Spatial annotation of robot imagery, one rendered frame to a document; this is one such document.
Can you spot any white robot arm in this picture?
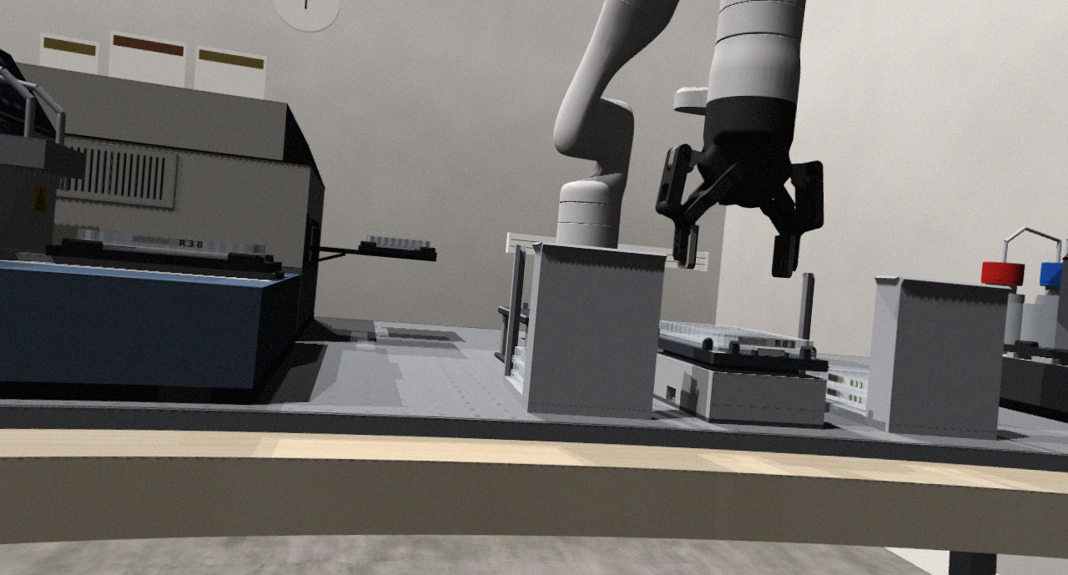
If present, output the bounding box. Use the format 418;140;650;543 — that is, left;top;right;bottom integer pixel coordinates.
554;0;806;249

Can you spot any white plastic bottle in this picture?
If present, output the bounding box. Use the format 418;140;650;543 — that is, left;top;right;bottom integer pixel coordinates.
1020;304;1058;348

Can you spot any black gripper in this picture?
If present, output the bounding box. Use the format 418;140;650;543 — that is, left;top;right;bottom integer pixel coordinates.
655;96;824;278

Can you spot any red bottle cap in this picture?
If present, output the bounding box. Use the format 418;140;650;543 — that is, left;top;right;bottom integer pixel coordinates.
981;262;1025;282

